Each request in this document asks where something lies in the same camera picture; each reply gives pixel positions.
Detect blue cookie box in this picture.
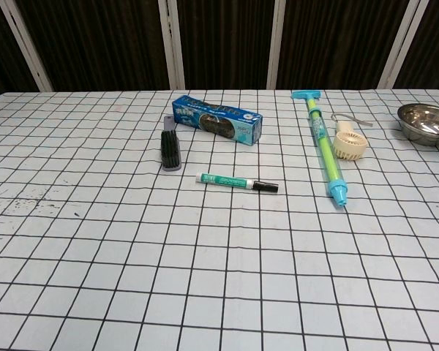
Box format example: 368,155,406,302
171,94,263,146

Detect white screen frame post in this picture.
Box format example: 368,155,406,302
0,0,55,92
157,0,187,91
378,0,429,91
266,0,287,91

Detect cream handheld fan with strap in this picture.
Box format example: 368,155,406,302
331,113,374,162

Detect green white marker body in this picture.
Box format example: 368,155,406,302
195,172,256,189

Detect dark brown screen panel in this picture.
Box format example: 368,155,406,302
177,0,277,91
277,0,413,91
16,0,169,92
0,0,41,99
394,0,439,90

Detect stainless steel bowl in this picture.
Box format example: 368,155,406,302
397,103,439,147

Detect teal green water pump toy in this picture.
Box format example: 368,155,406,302
290,90,350,210

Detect grey brush black bristles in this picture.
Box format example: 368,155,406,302
160,115,183,173

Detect white black checkered tablecloth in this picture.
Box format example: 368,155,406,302
0,88,439,351

